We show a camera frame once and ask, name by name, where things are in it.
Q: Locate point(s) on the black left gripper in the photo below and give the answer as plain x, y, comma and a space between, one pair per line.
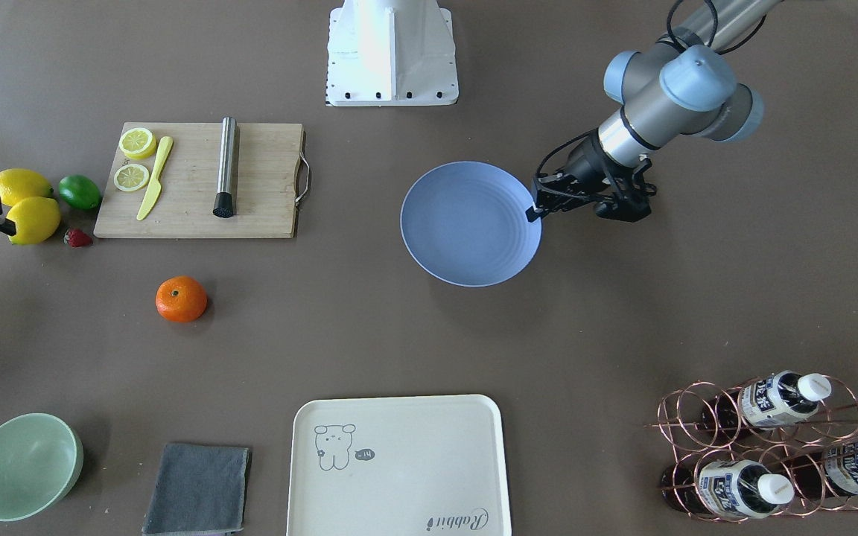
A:
585, 165

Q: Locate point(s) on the blue plate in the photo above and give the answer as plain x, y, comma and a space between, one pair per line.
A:
466, 224

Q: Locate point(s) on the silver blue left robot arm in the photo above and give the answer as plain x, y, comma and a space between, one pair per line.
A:
681, 86

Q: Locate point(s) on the upper whole lemon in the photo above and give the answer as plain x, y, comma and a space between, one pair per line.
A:
18, 183

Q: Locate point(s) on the whole lemon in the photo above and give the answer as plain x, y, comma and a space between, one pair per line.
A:
18, 183
35, 219

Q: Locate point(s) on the lower whole lemon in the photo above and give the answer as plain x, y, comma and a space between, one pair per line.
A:
35, 219

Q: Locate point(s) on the green lime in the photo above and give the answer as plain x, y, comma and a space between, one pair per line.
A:
79, 192

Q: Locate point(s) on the red strawberry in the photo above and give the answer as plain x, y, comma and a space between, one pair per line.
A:
77, 238

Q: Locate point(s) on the lemon slice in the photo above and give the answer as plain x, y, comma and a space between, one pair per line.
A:
131, 177

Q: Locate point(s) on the lemon half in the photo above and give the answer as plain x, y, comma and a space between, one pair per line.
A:
137, 143

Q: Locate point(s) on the wooden cutting board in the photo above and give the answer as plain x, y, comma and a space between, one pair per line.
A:
266, 185

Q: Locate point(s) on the yellow plastic knife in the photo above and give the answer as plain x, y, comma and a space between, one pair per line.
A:
154, 186

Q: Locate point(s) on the orange fruit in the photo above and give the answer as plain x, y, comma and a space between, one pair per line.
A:
181, 299

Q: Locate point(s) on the steel cocktail muddler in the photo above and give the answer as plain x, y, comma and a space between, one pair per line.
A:
224, 202

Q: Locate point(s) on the green bowl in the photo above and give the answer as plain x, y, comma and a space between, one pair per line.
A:
41, 458

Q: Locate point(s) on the cream rabbit tray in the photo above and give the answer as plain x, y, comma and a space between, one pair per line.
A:
423, 465

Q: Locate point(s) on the top dark bottle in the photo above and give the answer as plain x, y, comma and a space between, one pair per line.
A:
779, 400

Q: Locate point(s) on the dark bottle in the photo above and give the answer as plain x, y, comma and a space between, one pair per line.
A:
726, 490
829, 473
779, 400

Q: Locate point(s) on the bottom dark bottle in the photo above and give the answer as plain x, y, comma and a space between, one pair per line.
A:
726, 490
829, 473

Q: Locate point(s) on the grey folded cloth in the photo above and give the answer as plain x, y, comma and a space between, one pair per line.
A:
199, 490

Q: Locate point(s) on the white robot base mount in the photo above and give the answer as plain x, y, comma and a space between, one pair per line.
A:
391, 53

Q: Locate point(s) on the copper wire bottle rack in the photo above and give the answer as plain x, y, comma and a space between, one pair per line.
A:
836, 422

